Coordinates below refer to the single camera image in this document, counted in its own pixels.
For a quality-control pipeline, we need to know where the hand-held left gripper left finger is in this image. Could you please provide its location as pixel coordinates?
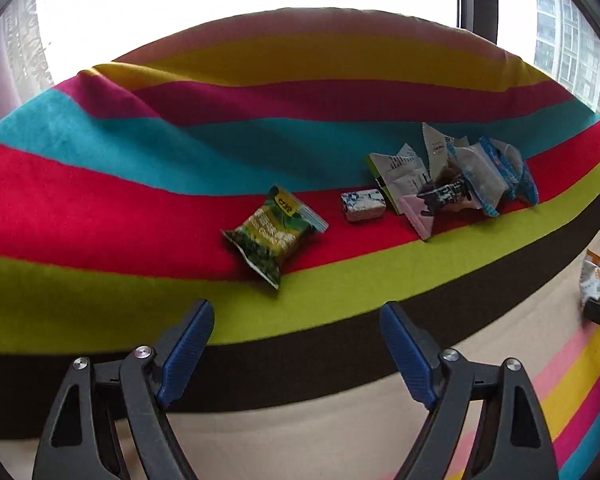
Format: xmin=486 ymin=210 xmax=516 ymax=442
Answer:
xmin=31 ymin=298 xmax=216 ymax=480

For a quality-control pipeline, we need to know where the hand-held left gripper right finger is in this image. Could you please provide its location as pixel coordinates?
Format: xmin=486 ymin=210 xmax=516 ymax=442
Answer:
xmin=378 ymin=301 xmax=561 ymax=480

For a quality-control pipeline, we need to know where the white orange snack packet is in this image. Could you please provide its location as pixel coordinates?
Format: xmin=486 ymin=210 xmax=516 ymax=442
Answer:
xmin=580 ymin=248 xmax=600 ymax=306

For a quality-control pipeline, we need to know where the green pea snack packet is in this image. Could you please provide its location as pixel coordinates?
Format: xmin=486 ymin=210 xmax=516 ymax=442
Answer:
xmin=221 ymin=185 xmax=329 ymax=291

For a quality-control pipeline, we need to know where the blue white snack packet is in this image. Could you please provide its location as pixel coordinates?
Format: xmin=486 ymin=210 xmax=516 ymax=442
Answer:
xmin=480 ymin=137 xmax=540 ymax=206
xmin=447 ymin=137 xmax=511 ymax=217

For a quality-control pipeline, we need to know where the small white blue packet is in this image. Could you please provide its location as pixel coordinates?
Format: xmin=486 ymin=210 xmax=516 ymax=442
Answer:
xmin=341 ymin=187 xmax=388 ymax=222

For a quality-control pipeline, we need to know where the white packet green edge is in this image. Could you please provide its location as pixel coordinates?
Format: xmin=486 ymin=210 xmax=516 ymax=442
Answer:
xmin=365 ymin=143 xmax=433 ymax=216

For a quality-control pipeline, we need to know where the tall white serrated packet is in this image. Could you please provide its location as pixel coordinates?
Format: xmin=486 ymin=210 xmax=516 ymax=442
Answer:
xmin=421 ymin=122 xmax=461 ymax=186

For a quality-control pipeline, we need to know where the colourful striped blanket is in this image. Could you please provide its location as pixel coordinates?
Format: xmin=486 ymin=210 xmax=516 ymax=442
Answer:
xmin=0 ymin=7 xmax=600 ymax=480

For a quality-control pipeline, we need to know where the building outside window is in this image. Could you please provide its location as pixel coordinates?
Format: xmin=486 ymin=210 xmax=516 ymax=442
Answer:
xmin=532 ymin=0 xmax=600 ymax=116

